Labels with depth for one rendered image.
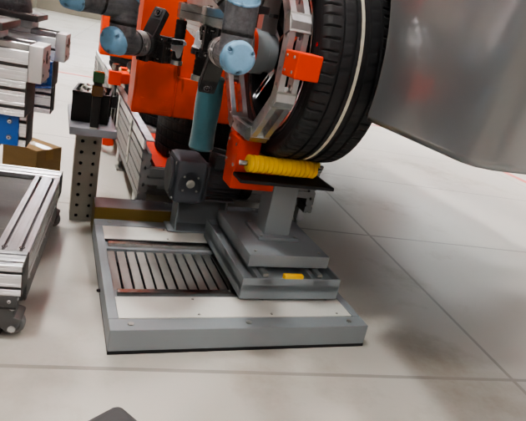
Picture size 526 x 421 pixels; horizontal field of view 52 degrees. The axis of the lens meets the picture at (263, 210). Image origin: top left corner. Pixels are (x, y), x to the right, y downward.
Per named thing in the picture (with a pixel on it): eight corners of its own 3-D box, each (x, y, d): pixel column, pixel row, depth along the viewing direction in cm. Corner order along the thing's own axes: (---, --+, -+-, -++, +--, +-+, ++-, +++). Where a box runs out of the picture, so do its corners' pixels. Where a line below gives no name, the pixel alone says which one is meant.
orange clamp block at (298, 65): (305, 78, 152) (318, 83, 144) (280, 73, 149) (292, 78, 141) (311, 53, 150) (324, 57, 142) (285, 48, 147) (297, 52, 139)
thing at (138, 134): (157, 191, 234) (164, 142, 227) (135, 190, 230) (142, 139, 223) (110, 91, 448) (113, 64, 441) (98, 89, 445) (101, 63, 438)
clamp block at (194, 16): (205, 23, 178) (208, 7, 176) (179, 17, 174) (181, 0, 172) (202, 22, 182) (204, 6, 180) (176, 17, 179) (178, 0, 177)
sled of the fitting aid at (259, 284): (335, 301, 188) (341, 276, 185) (238, 301, 174) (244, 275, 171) (283, 241, 231) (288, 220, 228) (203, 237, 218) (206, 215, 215)
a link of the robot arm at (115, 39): (121, 26, 146) (118, 58, 148) (145, 28, 155) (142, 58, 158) (98, 20, 148) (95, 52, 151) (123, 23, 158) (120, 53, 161)
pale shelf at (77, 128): (116, 139, 203) (117, 131, 202) (68, 134, 197) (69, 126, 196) (108, 115, 241) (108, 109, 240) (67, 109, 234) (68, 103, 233)
